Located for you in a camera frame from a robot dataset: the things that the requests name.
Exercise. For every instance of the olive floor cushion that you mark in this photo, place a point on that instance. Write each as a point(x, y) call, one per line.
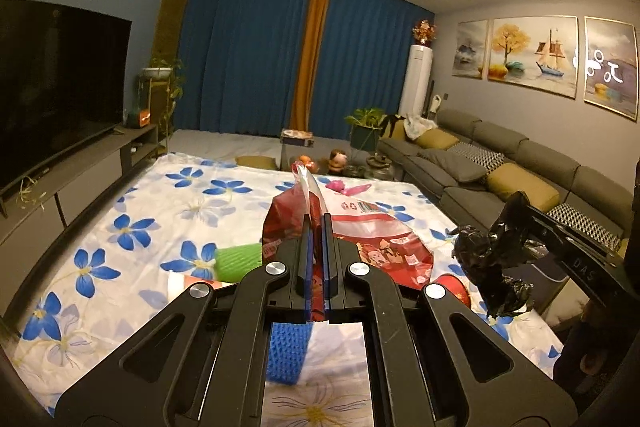
point(256, 162)

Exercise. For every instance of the red and white plastic bag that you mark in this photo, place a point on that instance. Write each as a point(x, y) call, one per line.
point(380, 247)

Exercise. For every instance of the black television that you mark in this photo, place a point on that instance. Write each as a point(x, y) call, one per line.
point(55, 92)

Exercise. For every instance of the floral printed blanket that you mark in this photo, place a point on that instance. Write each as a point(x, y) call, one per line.
point(150, 227)

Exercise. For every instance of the white standing air conditioner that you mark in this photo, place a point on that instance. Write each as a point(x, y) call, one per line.
point(415, 82)

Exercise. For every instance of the grey television cabinet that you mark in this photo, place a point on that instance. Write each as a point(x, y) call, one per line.
point(85, 177)

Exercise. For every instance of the blue curtain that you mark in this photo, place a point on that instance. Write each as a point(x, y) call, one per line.
point(245, 52)
point(370, 57)

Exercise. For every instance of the painting with light reflections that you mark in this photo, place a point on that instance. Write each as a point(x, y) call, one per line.
point(612, 67)

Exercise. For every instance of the green foam net sleeve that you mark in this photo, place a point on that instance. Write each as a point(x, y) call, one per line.
point(235, 262)

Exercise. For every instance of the grey cushion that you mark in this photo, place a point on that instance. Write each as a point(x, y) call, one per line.
point(447, 164)

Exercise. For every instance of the small grey landscape painting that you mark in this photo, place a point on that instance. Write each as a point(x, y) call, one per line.
point(470, 49)

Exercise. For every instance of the trailing plant on stand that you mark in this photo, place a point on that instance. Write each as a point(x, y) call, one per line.
point(162, 77)

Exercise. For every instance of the orange curtain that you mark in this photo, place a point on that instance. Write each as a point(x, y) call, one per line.
point(312, 57)

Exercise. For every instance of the sailboat and tree painting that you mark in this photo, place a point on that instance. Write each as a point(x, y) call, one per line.
point(532, 54)

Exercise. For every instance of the blue foam net sleeve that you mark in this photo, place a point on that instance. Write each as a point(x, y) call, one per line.
point(287, 357)

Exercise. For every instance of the flat box on stool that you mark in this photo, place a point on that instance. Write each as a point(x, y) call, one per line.
point(297, 137)

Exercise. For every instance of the black plastic bag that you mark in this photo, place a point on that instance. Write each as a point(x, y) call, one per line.
point(480, 257)

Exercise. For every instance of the artificial flower decoration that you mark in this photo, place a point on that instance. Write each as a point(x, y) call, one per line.
point(424, 33)

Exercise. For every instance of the black and white patterned cushion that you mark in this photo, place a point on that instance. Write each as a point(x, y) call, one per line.
point(482, 156)
point(582, 227)

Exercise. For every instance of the potted plant in dark pot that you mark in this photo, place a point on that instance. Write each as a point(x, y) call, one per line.
point(366, 127)

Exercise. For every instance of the pink plastic bag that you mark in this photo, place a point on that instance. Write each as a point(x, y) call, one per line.
point(342, 186)

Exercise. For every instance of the small orange device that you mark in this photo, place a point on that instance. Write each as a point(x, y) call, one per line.
point(140, 118)

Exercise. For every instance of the grey sofa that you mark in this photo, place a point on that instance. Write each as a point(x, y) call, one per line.
point(540, 142)

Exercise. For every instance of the white cloth on sofa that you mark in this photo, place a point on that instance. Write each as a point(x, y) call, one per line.
point(420, 127)

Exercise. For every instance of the bag of orange fruit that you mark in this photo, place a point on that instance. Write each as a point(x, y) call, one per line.
point(309, 164)

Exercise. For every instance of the large yellow cushion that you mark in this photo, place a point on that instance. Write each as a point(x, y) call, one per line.
point(522, 187)

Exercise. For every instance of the black bag on sofa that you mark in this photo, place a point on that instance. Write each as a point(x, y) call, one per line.
point(395, 127)

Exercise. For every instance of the small yellow cushion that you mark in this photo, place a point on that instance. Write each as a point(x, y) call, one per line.
point(436, 139)

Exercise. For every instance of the handheld vacuum cleaner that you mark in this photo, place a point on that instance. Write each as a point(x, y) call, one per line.
point(434, 99)

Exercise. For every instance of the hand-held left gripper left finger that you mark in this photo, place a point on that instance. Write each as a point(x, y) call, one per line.
point(309, 257)

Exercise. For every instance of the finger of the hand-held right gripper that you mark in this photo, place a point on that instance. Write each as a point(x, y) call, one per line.
point(560, 227)

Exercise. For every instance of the paper cup with orange print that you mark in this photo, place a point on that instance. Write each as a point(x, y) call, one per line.
point(197, 284)

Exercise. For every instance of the dark tea set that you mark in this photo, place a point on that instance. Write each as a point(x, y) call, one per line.
point(382, 167)

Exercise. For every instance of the grey trash bin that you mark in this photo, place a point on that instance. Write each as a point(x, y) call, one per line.
point(547, 282)

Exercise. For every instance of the red snack container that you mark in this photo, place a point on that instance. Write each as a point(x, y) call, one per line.
point(452, 289)

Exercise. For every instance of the small doll toy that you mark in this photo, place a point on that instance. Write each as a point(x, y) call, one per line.
point(339, 162)

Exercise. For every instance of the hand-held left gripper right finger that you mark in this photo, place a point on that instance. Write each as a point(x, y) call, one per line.
point(327, 257)

